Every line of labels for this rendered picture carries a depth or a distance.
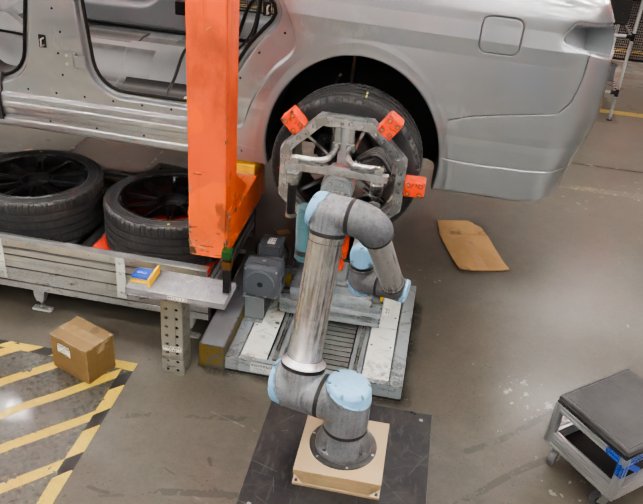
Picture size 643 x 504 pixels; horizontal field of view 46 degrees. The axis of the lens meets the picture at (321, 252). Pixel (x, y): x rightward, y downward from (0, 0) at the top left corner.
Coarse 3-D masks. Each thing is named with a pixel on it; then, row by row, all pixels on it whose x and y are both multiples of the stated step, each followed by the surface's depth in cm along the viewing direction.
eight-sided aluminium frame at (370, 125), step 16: (304, 128) 313; (352, 128) 309; (368, 128) 307; (288, 144) 317; (384, 144) 310; (400, 160) 312; (400, 176) 316; (400, 192) 319; (384, 208) 329; (400, 208) 324
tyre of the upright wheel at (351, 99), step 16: (320, 96) 321; (336, 96) 315; (352, 96) 314; (368, 96) 318; (384, 96) 325; (304, 112) 318; (320, 112) 317; (336, 112) 315; (352, 112) 314; (368, 112) 313; (384, 112) 312; (400, 112) 323; (416, 128) 332; (400, 144) 317; (416, 144) 322; (272, 160) 333; (416, 160) 320
